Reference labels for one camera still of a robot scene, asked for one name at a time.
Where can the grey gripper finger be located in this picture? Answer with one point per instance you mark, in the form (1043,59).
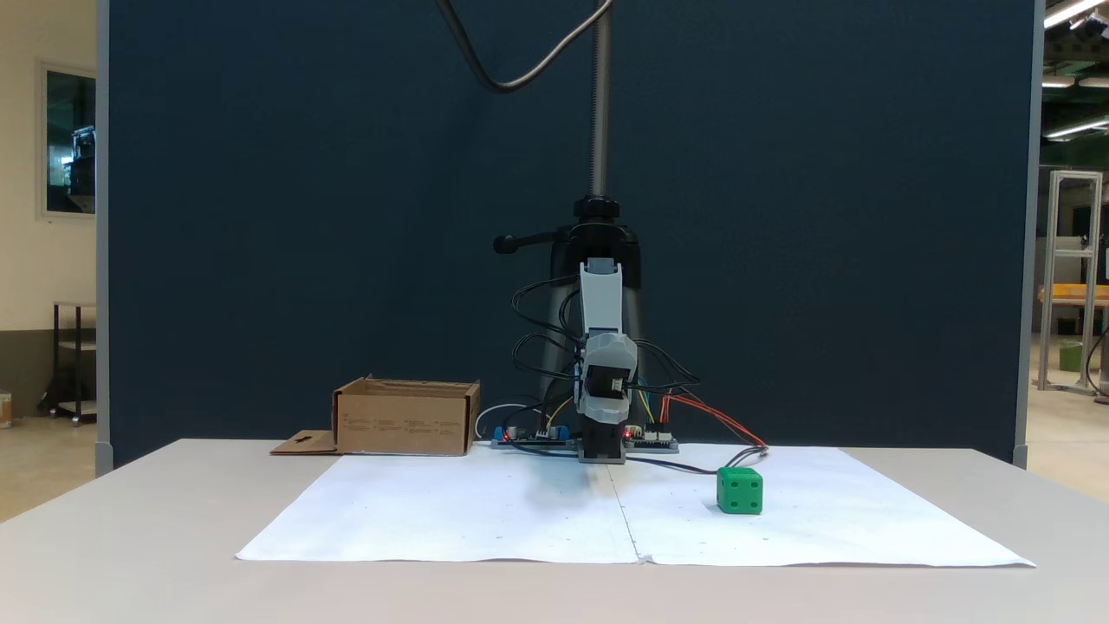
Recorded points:
(602,409)

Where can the green dice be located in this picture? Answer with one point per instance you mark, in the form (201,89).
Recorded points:
(739,490)

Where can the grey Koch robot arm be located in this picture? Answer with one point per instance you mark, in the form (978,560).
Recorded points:
(601,295)

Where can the green bin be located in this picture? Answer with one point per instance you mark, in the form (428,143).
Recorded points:
(1071,357)

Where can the blue circuit board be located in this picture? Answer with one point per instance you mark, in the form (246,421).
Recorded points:
(554,432)

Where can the dark motor driver board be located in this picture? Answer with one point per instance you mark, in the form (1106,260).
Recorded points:
(656,441)

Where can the white paper sheet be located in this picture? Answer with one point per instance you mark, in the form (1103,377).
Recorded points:
(468,511)
(823,520)

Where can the brown cardboard box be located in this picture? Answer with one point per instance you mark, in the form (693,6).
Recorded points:
(403,425)

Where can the dark blue partition panel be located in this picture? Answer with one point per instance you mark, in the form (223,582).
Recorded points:
(260,217)

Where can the orange workbench top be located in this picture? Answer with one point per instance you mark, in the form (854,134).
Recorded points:
(1074,295)

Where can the dark shelf cart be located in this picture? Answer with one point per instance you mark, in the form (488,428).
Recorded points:
(76,364)

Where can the black camera tripod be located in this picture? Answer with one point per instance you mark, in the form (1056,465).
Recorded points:
(598,227)

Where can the aluminium profile frame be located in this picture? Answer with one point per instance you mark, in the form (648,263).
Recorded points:
(1053,277)

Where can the wall window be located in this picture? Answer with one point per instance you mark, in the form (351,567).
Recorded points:
(69,143)

